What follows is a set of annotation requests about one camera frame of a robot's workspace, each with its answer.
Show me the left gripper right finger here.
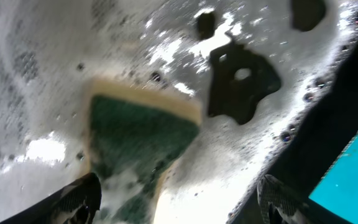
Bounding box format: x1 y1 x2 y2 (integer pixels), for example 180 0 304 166
256 174 351 224

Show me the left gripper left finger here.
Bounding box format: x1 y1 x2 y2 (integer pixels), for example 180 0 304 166
1 172 102 224

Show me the green yellow sponge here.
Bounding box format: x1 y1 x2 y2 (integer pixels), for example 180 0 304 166
86 78 202 223

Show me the teal plastic tray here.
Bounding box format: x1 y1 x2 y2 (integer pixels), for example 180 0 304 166
309 132 358 223

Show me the black plastic tray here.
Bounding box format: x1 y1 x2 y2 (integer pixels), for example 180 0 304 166
0 0 358 223

